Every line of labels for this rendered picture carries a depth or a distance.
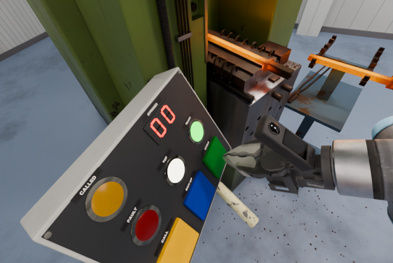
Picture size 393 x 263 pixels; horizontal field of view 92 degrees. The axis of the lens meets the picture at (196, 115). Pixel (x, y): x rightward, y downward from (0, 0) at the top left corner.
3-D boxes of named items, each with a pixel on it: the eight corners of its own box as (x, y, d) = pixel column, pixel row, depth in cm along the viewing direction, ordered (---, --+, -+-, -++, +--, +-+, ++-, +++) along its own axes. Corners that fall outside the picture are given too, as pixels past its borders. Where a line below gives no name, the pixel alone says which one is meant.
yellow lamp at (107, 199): (133, 200, 28) (123, 189, 25) (103, 224, 26) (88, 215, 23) (123, 184, 29) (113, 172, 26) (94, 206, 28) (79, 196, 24)
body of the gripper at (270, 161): (267, 191, 41) (337, 201, 33) (253, 168, 36) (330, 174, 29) (273, 161, 45) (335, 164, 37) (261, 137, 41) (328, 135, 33)
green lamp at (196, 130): (209, 135, 44) (209, 123, 41) (193, 146, 42) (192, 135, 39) (200, 127, 46) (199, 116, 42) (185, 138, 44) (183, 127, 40)
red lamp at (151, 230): (166, 225, 32) (162, 218, 29) (142, 247, 30) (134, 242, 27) (156, 210, 34) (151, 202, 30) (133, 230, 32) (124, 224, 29)
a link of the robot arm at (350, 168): (372, 178, 25) (362, 124, 31) (327, 175, 28) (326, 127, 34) (374, 210, 29) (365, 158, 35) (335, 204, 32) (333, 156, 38)
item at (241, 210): (258, 220, 74) (261, 217, 70) (250, 231, 72) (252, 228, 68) (186, 149, 97) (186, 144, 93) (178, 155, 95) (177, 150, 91)
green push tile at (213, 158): (229, 154, 51) (216, 135, 47) (219, 179, 46) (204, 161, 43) (223, 154, 52) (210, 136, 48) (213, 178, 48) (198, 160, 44)
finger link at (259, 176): (237, 176, 40) (281, 181, 34) (234, 172, 39) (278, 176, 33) (242, 157, 43) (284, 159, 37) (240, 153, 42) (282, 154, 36)
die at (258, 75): (272, 72, 83) (277, 55, 77) (242, 94, 75) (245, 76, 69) (206, 41, 105) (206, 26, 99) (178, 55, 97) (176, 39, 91)
